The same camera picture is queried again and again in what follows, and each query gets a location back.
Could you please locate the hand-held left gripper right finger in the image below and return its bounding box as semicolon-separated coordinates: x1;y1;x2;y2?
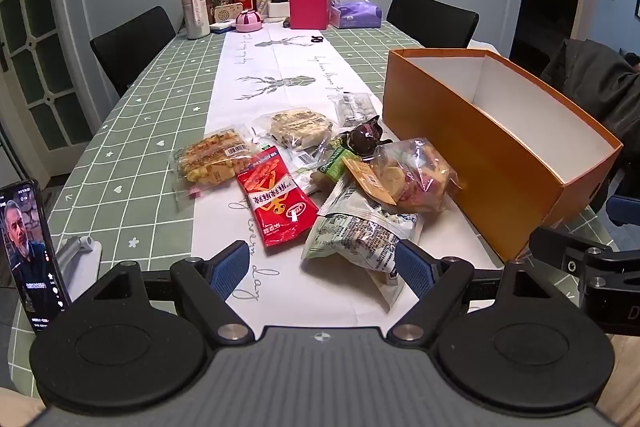
387;238;551;348

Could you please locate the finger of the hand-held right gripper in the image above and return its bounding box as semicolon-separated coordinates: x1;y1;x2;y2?
606;196;640;226
528;227;640;280

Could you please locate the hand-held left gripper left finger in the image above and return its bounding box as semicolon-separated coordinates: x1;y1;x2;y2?
92;241;252;348

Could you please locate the white green printed snack bag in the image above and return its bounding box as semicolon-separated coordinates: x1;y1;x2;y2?
300;179;426;310

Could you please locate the red snack packet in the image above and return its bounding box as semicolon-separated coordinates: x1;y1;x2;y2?
235;146;321;249

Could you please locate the dried fruit chips bag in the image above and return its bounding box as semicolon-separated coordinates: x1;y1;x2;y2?
342;137;461;214

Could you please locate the orange cardboard box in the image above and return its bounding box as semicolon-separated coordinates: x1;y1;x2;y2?
382;48;623;260

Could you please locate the yellow pastry packet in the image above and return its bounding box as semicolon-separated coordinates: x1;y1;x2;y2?
170;124;256;200

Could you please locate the clear packet with red cap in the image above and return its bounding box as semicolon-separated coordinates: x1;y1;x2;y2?
290;144;328;172

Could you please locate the dark chocolate snack packet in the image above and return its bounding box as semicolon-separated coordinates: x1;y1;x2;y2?
312;117;393;185

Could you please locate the white puffed rice packet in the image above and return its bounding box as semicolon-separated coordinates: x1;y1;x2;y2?
252;107;335;152

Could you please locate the small clear snack packet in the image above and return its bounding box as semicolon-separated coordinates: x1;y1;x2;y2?
331;91;378;128

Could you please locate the dark jacket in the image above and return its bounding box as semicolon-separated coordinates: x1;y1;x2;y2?
540;38;640;168

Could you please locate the silver phone stand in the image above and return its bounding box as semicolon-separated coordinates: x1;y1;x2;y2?
55;234;103;303

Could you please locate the green checked tablecloth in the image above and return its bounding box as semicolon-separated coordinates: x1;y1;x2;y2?
7;21;626;408

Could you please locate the black smartphone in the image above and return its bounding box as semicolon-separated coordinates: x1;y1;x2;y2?
0;179;71;333

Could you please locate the black chair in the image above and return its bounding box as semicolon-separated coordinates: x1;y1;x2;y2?
90;6;177;98
386;0;480;48

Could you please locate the pink round lunch box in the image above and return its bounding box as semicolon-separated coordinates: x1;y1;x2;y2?
235;9;265;32

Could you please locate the small white radio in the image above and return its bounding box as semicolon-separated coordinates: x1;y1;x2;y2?
212;3;246;25

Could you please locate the purple tissue pack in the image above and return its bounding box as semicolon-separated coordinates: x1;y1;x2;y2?
330;0;383;29

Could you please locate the white water bottle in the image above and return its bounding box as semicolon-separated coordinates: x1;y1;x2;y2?
179;0;211;40

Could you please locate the pink gift box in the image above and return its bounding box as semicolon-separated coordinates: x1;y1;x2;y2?
289;0;332;30

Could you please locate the glass panelled door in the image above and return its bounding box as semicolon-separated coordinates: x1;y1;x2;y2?
0;0;71;188

